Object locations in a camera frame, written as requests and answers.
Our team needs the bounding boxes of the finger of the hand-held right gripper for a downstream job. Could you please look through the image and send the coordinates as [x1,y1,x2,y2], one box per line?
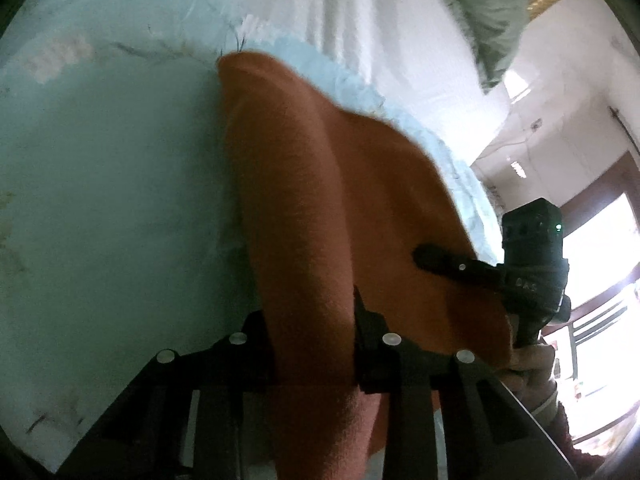
[414,244,503,286]

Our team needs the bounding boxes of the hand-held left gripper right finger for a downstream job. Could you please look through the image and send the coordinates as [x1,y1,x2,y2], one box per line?
[352,285,576,480]

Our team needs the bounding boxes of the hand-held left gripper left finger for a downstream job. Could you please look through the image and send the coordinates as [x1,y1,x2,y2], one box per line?
[65,310,276,480]

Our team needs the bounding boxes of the orange knit sweater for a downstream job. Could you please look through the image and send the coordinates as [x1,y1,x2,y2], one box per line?
[217,50,513,480]

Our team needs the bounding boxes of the person's right forearm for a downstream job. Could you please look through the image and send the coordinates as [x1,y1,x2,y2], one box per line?
[527,380,608,476]

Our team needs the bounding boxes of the person's right hand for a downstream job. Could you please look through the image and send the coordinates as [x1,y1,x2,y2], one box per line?
[500,343,560,409]

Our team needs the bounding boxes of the light blue floral bedsheet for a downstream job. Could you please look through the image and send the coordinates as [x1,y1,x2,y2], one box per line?
[0,0,503,476]

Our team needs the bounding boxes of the green pillow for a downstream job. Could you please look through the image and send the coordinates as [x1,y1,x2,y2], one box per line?
[425,0,531,93]

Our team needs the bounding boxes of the brown wooden window frame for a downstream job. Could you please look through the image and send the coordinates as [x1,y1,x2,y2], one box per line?
[542,147,640,361]

